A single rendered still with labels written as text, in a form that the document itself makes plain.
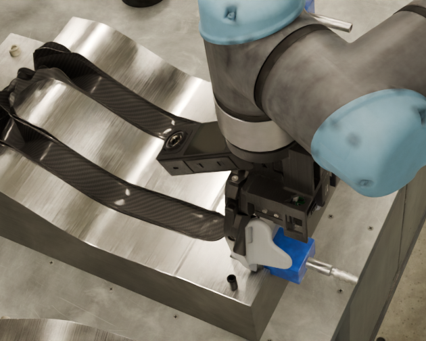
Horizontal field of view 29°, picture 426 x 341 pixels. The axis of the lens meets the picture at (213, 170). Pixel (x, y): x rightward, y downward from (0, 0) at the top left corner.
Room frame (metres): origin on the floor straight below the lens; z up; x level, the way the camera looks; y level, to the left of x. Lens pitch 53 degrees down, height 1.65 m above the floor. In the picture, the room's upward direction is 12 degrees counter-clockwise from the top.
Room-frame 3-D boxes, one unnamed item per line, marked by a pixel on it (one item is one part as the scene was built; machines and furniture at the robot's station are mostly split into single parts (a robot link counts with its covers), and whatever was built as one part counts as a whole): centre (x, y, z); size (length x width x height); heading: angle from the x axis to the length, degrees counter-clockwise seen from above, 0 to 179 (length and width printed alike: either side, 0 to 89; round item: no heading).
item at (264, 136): (0.45, -0.05, 1.13); 0.08 x 0.08 x 0.05
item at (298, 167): (0.44, -0.06, 1.05); 0.09 x 0.08 x 0.12; 53
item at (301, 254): (0.43, -0.07, 0.89); 0.13 x 0.05 x 0.05; 53
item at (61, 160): (0.63, 0.11, 0.92); 0.35 x 0.16 x 0.09; 53
